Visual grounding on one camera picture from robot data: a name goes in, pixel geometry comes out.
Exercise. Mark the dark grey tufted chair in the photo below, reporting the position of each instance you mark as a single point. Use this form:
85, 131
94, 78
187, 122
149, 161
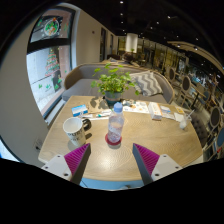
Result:
200, 130

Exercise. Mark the window with festive decals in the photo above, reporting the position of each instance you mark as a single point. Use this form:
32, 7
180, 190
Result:
46, 73

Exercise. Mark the small black object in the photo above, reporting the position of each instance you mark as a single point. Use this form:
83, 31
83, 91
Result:
87, 125

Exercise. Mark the white round column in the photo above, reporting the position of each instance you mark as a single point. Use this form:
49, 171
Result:
131, 41

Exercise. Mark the clear blue-capped water bottle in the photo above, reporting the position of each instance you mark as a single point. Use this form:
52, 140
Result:
115, 128

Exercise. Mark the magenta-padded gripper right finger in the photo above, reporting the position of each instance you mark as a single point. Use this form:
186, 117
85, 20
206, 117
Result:
148, 160

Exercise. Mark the grey curved sofa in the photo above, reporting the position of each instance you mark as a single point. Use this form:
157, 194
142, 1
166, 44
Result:
83, 75

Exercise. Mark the illustrated paper sheet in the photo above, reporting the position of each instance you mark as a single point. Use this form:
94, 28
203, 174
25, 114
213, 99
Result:
138, 107

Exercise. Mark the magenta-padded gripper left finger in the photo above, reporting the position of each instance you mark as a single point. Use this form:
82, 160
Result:
75, 160

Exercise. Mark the group of ceiling lights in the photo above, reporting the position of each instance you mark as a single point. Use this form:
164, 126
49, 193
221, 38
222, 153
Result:
121, 2

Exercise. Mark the green potted plant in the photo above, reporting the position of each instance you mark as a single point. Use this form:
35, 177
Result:
113, 81

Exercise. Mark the long white box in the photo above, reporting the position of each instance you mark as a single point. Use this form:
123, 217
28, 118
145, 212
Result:
155, 111

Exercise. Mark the white and blue leaflets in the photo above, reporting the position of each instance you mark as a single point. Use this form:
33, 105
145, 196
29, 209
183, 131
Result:
165, 110

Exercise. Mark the white green tube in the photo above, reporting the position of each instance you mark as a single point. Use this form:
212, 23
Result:
96, 116

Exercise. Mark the brown paper card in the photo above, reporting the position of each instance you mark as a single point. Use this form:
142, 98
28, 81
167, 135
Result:
95, 105

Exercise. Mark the flat blue box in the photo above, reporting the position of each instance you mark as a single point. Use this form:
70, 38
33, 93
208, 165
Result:
79, 110

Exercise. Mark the group of round-backed chairs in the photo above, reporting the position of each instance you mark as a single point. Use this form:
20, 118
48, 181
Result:
185, 83

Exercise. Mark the grey white chevron pillow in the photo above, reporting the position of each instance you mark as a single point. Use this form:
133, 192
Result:
148, 83

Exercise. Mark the white mug with black lettering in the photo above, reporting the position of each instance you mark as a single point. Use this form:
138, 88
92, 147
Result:
75, 133

